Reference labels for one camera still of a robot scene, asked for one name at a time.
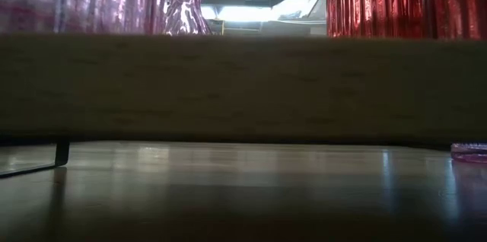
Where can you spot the pink ribbed cylinder vase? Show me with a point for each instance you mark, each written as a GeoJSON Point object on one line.
{"type": "Point", "coordinates": [114, 2]}

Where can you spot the light wooden shelf board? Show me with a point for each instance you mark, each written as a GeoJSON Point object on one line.
{"type": "Point", "coordinates": [243, 90]}

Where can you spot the red glass bottle vase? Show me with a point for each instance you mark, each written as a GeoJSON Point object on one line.
{"type": "Point", "coordinates": [361, 2]}

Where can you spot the pink glass dish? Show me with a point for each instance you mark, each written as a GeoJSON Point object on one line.
{"type": "Point", "coordinates": [470, 153]}

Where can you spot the black metal table frame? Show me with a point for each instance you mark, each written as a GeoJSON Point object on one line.
{"type": "Point", "coordinates": [26, 142]}

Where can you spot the black metal shelf leg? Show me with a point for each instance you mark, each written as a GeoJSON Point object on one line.
{"type": "Point", "coordinates": [62, 152]}

